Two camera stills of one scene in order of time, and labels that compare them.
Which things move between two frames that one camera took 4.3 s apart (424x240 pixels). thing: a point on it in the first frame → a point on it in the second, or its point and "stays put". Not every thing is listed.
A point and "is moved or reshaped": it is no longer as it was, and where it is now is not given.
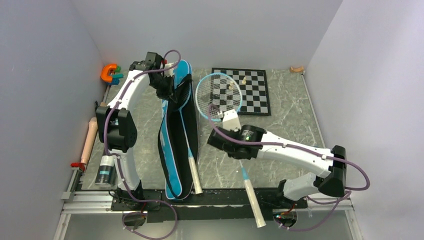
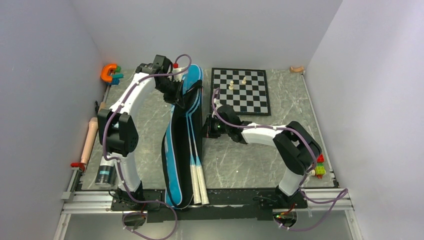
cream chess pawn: [231, 87] stays put
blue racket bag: [178, 133] is moved or reshaped
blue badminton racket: [184, 92] is moved or reshaped
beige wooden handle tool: [92, 130] stays put
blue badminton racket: [225, 93] → [203, 192]
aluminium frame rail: [81, 202] stays put
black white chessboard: [244, 90] stays put
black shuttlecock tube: [106, 174] stays put
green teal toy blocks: [116, 76] stays put
